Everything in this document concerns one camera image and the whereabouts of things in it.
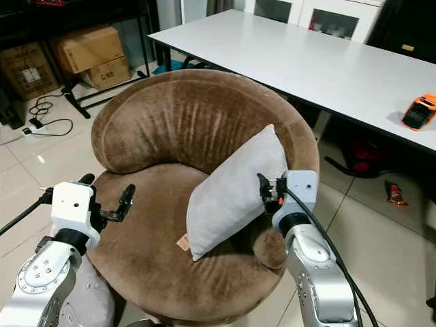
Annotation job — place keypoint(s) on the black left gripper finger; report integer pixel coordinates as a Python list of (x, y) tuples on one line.
[(86, 179), (127, 199)]

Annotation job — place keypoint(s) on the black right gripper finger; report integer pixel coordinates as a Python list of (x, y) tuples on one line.
[(265, 187), (281, 181)]

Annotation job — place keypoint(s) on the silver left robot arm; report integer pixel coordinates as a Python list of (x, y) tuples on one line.
[(41, 281)]

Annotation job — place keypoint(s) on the tan sofa tag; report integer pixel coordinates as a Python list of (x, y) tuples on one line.
[(182, 242)]

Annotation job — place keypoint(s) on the brown round velvet sofa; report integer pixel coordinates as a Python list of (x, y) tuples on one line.
[(177, 122)]

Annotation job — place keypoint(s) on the blue floor mat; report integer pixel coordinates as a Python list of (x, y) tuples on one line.
[(167, 67)]

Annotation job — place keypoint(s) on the white power strip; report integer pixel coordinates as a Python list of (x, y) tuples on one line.
[(34, 127)]

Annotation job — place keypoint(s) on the red and black bag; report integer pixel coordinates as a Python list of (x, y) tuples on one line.
[(364, 157)]

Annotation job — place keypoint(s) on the small brown cardboard box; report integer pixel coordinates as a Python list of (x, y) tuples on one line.
[(109, 73)]

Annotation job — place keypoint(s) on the red snack packet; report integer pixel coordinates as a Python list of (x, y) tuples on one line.
[(396, 194)]

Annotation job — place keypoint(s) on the white long table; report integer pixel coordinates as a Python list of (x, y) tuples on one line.
[(279, 61)]

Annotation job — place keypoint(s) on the cardboard box with white label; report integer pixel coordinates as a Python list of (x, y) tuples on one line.
[(28, 71)]

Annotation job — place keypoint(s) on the large brown cardboard box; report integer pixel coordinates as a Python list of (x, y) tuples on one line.
[(88, 48)]

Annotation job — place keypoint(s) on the orange and black device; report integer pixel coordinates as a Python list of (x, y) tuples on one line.
[(419, 112)]

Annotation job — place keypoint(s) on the black metal rack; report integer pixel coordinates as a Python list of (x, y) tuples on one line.
[(142, 34)]

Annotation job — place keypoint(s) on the white cabinet with glass doors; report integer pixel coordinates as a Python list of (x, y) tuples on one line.
[(306, 10)]

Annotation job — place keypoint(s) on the red item on rack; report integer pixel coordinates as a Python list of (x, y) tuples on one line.
[(49, 2)]

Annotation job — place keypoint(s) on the small yellow table item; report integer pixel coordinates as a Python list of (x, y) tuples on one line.
[(408, 48)]

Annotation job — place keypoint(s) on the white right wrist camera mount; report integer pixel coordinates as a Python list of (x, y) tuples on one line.
[(300, 194)]

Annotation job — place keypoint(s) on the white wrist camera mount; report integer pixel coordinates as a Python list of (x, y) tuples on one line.
[(73, 204), (300, 194)]

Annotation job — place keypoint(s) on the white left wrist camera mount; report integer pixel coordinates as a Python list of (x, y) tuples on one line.
[(73, 204)]

